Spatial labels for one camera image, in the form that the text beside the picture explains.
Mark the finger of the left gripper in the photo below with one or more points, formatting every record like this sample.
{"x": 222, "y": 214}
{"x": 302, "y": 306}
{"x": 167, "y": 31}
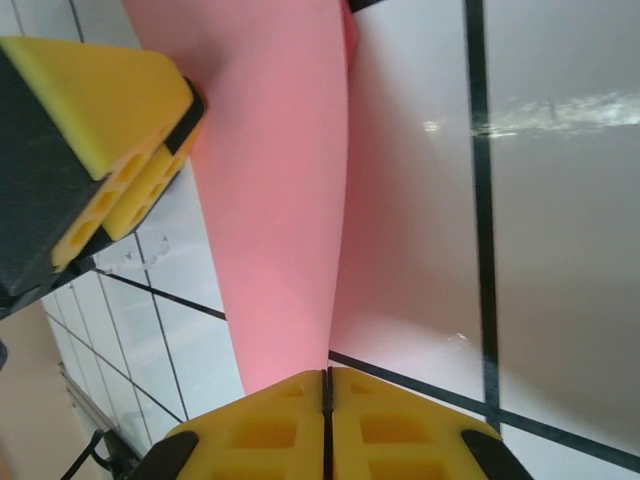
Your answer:
{"x": 90, "y": 100}
{"x": 165, "y": 180}

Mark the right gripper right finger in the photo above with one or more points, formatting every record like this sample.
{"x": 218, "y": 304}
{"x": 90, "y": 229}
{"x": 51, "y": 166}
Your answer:
{"x": 395, "y": 435}

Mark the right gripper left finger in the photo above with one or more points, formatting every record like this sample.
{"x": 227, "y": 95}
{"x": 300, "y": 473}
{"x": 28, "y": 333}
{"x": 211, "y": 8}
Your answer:
{"x": 260, "y": 435}

